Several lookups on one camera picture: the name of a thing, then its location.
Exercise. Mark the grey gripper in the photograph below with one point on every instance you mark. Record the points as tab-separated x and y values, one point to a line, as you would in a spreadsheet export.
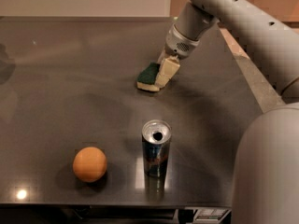
177	45

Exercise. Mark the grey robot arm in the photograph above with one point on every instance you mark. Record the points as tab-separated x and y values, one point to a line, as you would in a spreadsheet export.
266	175

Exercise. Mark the label plate under table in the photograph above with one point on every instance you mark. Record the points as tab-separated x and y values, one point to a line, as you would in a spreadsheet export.
211	214

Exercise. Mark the green and yellow sponge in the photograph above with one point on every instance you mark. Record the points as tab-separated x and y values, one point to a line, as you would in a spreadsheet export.
147	78

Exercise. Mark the orange fruit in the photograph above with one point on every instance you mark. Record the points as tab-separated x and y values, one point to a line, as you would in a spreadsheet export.
90	164

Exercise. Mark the redbull can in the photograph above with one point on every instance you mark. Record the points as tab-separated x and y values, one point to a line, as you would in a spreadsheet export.
156	139

